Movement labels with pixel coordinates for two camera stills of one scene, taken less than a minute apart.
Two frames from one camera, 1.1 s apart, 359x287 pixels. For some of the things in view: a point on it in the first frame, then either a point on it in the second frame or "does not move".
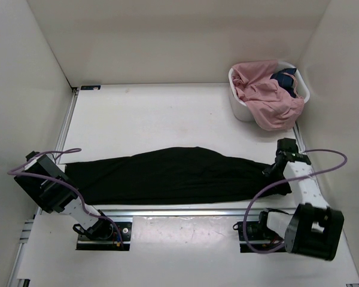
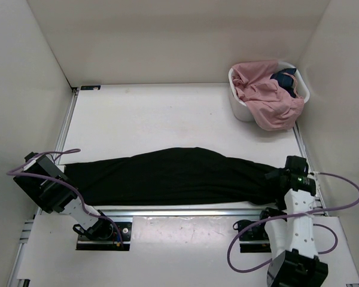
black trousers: [175, 176] does not move
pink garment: [272, 107] does not move
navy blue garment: [285, 78] does not move
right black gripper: [267, 174] → [280, 200]
